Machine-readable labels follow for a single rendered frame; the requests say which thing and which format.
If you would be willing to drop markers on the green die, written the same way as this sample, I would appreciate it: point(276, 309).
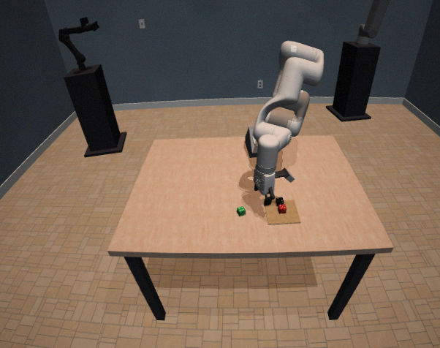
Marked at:
point(241, 211)

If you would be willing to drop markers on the red die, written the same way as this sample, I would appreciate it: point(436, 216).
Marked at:
point(282, 208)

